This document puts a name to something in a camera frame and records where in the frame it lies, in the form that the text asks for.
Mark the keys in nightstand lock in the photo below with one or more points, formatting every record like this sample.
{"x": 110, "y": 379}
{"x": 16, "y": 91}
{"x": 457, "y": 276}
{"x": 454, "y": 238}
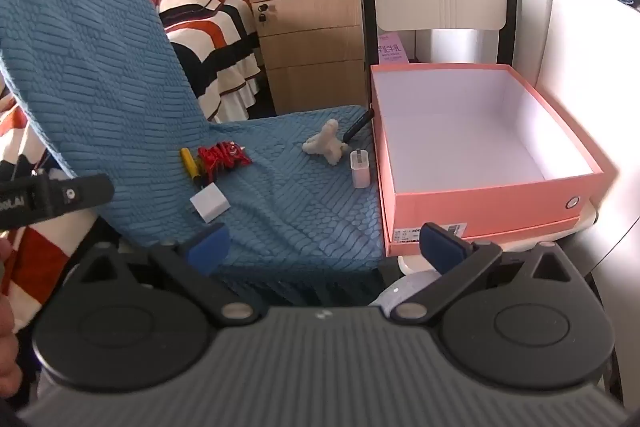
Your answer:
{"x": 264, "y": 13}

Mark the blue textured chair cover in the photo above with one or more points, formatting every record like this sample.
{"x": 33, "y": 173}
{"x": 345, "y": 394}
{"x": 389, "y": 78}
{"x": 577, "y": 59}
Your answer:
{"x": 100, "y": 57}

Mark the white charger plug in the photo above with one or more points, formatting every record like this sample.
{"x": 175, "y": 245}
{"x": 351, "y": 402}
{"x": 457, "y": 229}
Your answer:
{"x": 360, "y": 169}

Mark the pink paper bag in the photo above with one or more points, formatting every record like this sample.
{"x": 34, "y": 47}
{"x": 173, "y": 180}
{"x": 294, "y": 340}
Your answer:
{"x": 392, "y": 49}

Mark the wooden drawer nightstand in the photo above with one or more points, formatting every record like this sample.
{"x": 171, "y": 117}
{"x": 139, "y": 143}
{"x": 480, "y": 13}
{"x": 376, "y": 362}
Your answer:
{"x": 310, "y": 47}

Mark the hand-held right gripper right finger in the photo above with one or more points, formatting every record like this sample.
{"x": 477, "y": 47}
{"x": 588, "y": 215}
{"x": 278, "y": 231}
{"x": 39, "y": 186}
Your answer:
{"x": 441, "y": 249}

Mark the red toy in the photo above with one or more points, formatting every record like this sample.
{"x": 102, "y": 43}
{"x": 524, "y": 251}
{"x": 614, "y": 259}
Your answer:
{"x": 222, "y": 159}

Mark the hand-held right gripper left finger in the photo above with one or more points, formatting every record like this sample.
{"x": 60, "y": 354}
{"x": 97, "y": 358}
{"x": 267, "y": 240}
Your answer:
{"x": 210, "y": 249}

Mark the person's left hand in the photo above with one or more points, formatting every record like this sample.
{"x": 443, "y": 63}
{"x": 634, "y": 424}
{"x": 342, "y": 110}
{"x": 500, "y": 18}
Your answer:
{"x": 6, "y": 337}

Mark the white cloth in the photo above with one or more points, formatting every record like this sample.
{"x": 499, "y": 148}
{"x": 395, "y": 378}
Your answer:
{"x": 327, "y": 144}

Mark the pink cardboard box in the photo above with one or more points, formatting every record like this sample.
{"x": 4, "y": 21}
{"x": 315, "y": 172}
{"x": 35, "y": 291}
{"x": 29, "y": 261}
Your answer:
{"x": 475, "y": 212}

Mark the white foam block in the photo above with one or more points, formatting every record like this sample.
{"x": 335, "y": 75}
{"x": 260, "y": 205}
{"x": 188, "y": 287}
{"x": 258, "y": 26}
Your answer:
{"x": 210, "y": 203}

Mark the striped bed blanket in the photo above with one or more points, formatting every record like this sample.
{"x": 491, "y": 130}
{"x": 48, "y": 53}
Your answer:
{"x": 210, "y": 42}

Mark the black marker pen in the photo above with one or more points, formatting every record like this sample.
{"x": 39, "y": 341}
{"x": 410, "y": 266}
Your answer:
{"x": 357, "y": 127}

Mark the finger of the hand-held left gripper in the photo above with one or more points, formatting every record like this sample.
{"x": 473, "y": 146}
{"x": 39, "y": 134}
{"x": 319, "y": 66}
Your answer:
{"x": 70, "y": 193}

